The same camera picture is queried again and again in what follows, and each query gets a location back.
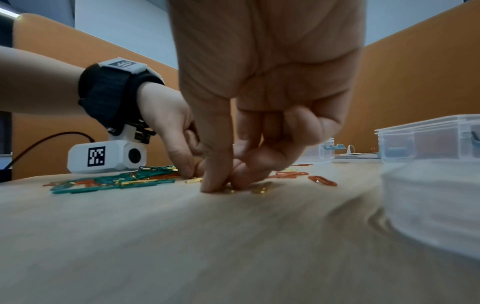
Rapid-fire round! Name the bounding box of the person's left hand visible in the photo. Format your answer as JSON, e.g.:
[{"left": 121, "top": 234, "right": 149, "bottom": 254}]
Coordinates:
[{"left": 136, "top": 80, "right": 206, "bottom": 179}]

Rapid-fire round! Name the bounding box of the pile of colored paper clips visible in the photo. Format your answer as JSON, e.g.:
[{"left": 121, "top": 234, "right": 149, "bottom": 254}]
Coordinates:
[{"left": 42, "top": 162, "right": 339, "bottom": 196}]

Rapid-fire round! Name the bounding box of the blue patterned desk mat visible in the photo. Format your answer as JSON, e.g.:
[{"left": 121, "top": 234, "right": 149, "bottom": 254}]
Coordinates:
[{"left": 332, "top": 151, "right": 383, "bottom": 160}]

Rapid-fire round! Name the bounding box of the white left marker band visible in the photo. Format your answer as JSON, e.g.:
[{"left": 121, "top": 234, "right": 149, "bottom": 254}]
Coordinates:
[{"left": 98, "top": 58, "right": 165, "bottom": 83}]

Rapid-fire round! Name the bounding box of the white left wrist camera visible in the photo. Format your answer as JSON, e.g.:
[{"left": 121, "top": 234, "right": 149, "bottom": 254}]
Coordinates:
[{"left": 66, "top": 120, "right": 158, "bottom": 174}]

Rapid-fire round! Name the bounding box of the black left wrist strap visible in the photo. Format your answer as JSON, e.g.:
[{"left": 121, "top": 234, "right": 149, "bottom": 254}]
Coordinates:
[{"left": 77, "top": 62, "right": 166, "bottom": 133}]

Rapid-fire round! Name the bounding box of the black camera cable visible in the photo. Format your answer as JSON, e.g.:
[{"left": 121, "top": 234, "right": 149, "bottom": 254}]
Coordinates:
[{"left": 0, "top": 131, "right": 97, "bottom": 179}]

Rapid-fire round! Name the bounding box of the clear plastic lid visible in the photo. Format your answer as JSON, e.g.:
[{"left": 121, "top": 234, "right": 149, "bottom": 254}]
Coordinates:
[{"left": 380, "top": 161, "right": 480, "bottom": 256}]

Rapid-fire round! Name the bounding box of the person's right hand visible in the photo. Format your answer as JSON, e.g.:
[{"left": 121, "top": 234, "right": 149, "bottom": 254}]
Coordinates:
[{"left": 166, "top": 0, "right": 367, "bottom": 194}]

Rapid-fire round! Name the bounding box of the transparent box with blue latches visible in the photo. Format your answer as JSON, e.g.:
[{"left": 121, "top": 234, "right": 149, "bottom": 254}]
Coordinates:
[
  {"left": 374, "top": 114, "right": 480, "bottom": 165},
  {"left": 298, "top": 137, "right": 347, "bottom": 164}
]

